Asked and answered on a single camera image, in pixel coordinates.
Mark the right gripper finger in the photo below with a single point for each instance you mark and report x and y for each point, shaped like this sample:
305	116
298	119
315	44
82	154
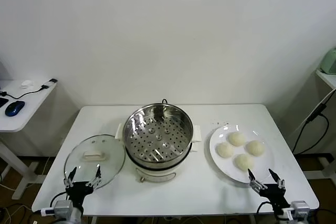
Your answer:
281	184
256	184

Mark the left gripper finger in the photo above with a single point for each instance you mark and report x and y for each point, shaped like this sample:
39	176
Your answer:
70	180
96	180

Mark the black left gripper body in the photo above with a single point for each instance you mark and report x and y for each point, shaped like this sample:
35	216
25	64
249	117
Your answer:
78	190

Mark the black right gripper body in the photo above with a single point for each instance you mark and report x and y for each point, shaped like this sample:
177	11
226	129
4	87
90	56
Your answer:
274	193

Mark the glass pot lid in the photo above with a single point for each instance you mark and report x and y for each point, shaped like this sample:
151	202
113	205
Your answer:
94	155

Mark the white steamed baozi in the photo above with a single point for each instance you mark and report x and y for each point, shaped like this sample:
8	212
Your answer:
244	161
225	150
236	139
254	147

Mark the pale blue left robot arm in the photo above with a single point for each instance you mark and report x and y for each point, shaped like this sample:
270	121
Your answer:
67	212

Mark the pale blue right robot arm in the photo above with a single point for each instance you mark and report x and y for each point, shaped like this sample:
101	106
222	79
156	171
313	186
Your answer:
300	209

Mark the stainless steel steamer basket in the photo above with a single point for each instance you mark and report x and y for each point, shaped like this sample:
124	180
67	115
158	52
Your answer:
157	134

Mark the white round plate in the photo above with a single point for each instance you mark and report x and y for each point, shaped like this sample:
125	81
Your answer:
223	166

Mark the black power adapter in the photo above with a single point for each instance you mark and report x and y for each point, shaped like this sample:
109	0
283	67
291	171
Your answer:
316	113

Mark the white side desk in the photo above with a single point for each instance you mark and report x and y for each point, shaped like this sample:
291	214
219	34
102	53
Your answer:
29	108

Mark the blue computer mouse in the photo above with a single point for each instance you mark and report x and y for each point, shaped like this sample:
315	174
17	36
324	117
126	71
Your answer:
15	108

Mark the black keyboard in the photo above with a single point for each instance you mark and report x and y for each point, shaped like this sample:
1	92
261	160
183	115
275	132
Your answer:
3	102

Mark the small white crumpled object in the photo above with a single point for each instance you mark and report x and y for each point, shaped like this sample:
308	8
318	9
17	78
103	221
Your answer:
27	84

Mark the white side shelf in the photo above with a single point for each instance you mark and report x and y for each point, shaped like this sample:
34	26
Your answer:
328	78

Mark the pale green appliance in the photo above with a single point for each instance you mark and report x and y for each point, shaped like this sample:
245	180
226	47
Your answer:
329	62

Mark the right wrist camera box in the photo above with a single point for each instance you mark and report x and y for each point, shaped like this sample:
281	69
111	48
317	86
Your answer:
287	213

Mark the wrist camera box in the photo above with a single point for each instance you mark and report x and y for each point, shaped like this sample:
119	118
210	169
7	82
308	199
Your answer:
48	211
287	213

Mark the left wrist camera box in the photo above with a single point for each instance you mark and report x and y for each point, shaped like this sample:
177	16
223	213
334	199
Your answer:
48	211

